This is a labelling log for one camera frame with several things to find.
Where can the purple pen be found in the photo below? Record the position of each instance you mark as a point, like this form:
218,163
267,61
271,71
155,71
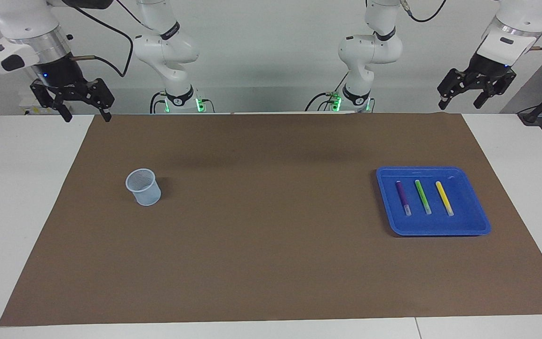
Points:
403,197

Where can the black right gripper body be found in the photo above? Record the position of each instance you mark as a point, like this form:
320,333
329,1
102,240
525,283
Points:
61,73

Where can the green pen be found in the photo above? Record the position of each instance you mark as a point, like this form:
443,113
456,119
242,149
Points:
423,197

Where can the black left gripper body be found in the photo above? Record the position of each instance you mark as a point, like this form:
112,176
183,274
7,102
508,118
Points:
490,66

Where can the clear plastic cup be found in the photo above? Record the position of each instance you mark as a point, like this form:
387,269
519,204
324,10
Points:
151,197

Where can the blue plastic tray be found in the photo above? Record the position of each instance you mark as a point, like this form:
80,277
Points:
393,221

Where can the brown table mat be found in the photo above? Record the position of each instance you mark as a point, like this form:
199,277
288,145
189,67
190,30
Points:
271,259

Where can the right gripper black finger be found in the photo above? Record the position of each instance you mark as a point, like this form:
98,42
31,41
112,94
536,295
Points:
40,92
103,94

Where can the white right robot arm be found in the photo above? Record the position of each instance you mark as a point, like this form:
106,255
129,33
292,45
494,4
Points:
167,47

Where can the yellow pen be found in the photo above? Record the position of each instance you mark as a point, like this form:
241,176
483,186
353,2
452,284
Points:
444,197

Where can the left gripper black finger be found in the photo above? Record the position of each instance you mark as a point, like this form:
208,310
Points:
452,84
494,87

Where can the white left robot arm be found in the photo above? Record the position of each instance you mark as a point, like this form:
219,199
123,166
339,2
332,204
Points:
370,47

